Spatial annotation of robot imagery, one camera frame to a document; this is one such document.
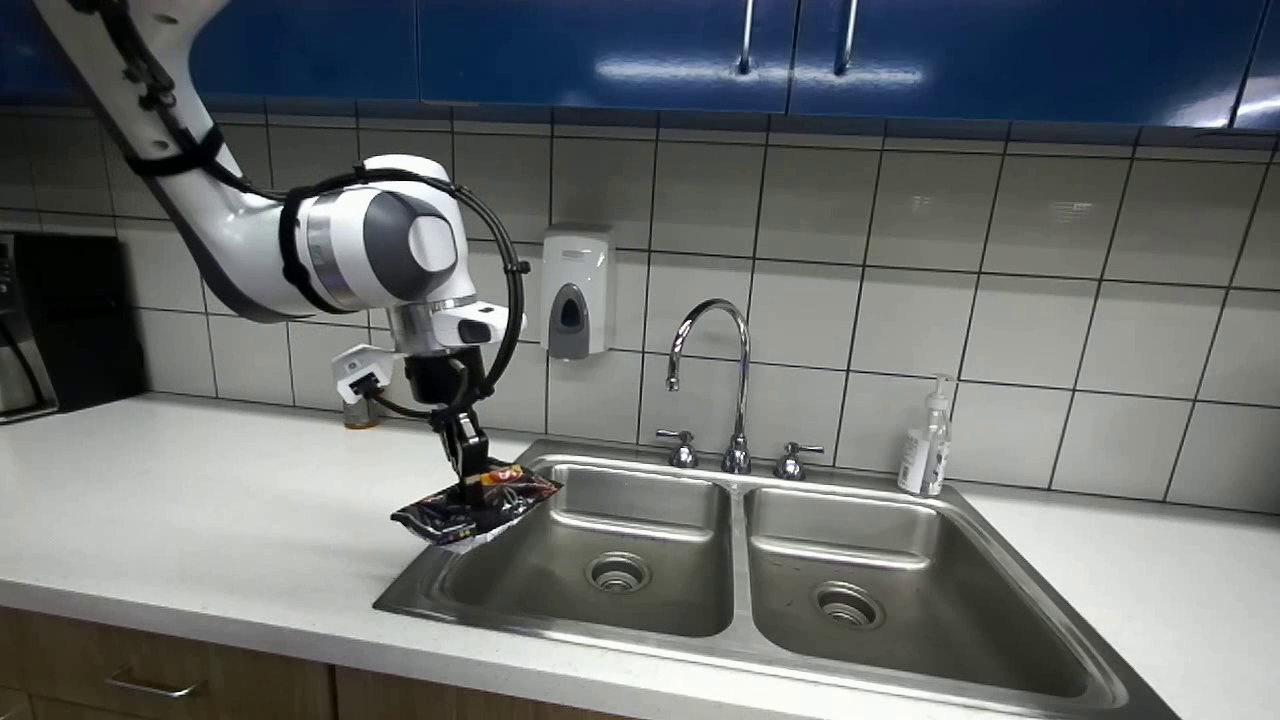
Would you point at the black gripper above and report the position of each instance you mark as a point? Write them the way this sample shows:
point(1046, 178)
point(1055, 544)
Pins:
point(453, 382)

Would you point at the black chip packet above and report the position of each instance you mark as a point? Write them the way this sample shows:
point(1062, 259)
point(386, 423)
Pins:
point(477, 504)

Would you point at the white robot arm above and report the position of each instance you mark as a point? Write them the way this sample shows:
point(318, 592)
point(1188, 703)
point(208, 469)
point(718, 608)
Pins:
point(390, 232)

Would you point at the stainless steel double sink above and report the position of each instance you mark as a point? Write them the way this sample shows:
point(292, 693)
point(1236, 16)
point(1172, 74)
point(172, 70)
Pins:
point(831, 581)

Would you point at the orange bottle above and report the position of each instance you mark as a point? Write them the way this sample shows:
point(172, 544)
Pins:
point(363, 414)

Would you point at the chrome gooseneck faucet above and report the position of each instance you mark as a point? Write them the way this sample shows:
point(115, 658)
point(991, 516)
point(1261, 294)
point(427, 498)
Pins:
point(708, 393)

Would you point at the black coffee machine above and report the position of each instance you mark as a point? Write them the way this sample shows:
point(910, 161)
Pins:
point(64, 326)

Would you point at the wooden lower cabinets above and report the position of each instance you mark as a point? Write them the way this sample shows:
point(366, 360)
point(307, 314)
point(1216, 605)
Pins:
point(74, 668)

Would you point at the blue upper cabinets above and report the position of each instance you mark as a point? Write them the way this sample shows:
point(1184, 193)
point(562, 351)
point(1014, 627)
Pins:
point(1207, 65)

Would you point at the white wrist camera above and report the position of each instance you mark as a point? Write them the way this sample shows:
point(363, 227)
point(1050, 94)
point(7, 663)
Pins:
point(363, 375)

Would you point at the white wall soap dispenser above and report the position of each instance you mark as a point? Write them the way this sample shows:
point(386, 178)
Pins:
point(573, 294)

